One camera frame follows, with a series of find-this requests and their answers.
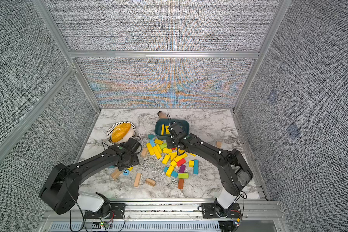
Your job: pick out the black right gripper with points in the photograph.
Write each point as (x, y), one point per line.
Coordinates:
(168, 140)

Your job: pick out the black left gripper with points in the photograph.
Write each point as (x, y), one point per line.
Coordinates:
(136, 161)

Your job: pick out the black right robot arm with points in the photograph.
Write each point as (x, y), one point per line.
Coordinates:
(234, 172)

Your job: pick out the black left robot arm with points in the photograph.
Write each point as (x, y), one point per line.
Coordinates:
(61, 189)

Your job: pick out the natural wood block centre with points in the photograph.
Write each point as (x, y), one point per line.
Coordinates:
(144, 153)

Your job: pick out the patterned white plate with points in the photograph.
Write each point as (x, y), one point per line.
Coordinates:
(131, 132)

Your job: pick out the orange sesame bread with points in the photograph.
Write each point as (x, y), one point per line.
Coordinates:
(119, 132)

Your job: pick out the light blue letter cube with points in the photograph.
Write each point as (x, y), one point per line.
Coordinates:
(126, 172)

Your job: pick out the long yellow block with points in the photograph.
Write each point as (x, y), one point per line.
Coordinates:
(157, 152)
(150, 149)

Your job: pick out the red block lower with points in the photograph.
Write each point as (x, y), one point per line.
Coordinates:
(181, 162)

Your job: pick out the light blue flat block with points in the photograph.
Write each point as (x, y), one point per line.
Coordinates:
(153, 144)

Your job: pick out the natural wood block left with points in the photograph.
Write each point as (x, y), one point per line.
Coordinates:
(116, 173)

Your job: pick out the spice jar with black cap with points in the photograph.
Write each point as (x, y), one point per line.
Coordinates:
(162, 115)

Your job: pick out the natural wood block front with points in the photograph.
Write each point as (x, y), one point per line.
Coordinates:
(137, 180)

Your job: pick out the purple block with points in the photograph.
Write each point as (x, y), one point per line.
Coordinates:
(182, 168)

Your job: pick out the teal long block right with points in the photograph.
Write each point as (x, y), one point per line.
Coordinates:
(196, 167)

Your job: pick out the yellow block front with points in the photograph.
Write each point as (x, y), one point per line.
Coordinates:
(169, 171)

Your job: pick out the natural wood arch block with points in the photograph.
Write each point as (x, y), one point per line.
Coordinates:
(150, 182)

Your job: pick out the lime green block front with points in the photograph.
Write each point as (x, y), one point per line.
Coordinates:
(183, 175)

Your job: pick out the orange brown block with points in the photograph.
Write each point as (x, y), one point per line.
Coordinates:
(180, 184)

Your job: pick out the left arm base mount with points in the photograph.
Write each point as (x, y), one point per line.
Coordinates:
(112, 210)

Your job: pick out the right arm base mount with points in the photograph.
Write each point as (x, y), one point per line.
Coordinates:
(213, 210)

